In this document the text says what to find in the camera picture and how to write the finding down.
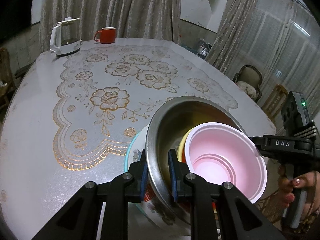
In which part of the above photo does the pink and red plastic bowl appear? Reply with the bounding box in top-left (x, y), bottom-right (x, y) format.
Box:
top-left (183, 122), bottom-right (267, 203)

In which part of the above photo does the yellow plastic bowl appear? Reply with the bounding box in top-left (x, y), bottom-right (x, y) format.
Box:
top-left (177, 129), bottom-right (192, 163)

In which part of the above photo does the large stainless steel bowl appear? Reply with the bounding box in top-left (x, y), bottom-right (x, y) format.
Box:
top-left (145, 96), bottom-right (245, 224)

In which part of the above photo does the right hand with painted nails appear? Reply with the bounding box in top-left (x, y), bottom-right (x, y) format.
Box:
top-left (277, 166), bottom-right (319, 220)

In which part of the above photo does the wooden chair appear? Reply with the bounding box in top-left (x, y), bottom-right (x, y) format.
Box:
top-left (0, 47), bottom-right (16, 109)
top-left (262, 84), bottom-right (288, 121)

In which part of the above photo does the large white patterned plate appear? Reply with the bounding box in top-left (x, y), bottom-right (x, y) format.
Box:
top-left (128, 125), bottom-right (186, 231)

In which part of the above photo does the teal plate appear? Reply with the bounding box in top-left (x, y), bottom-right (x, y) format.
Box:
top-left (124, 132), bottom-right (140, 172)

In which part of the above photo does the dark upholstered armchair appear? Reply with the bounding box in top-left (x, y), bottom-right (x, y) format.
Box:
top-left (233, 65), bottom-right (263, 102)

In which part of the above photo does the beige right curtain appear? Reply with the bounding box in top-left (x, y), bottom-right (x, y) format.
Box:
top-left (206, 0), bottom-right (319, 116)

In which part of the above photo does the beige curtain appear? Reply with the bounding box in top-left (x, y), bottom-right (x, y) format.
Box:
top-left (40, 0), bottom-right (181, 51)
top-left (206, 0), bottom-right (319, 116)

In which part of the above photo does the lace floral tablecloth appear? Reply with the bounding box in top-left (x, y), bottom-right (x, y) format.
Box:
top-left (53, 45), bottom-right (238, 171)

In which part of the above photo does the white electric kettle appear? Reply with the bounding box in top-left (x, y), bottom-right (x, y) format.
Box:
top-left (49, 17), bottom-right (81, 56)

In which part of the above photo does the red mug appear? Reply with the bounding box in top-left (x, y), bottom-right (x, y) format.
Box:
top-left (94, 27), bottom-right (116, 44)

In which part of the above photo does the beige centre curtain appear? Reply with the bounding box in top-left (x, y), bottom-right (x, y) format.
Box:
top-left (40, 0), bottom-right (181, 51)

